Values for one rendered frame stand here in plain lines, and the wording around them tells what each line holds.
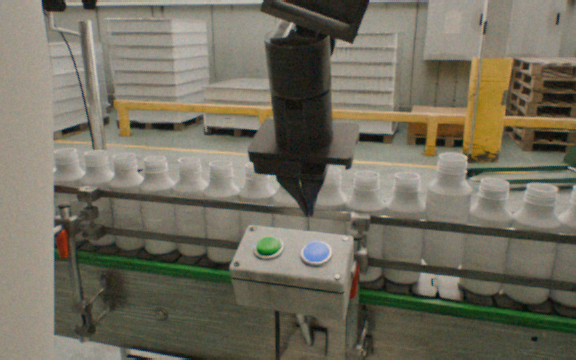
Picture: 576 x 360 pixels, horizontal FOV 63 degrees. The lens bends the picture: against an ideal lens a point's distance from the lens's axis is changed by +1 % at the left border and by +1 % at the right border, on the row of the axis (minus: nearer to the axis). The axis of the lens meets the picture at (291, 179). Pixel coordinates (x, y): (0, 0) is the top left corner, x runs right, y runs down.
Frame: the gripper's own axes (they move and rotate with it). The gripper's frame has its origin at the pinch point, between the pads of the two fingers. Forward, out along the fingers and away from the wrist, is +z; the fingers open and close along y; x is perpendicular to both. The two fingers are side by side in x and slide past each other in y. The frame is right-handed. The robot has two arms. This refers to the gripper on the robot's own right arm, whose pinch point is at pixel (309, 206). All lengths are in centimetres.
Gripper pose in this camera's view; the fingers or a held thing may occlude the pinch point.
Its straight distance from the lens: 52.2
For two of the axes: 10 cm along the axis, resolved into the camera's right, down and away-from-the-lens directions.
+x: -2.4, 6.0, -7.6
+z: 0.8, 8.0, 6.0
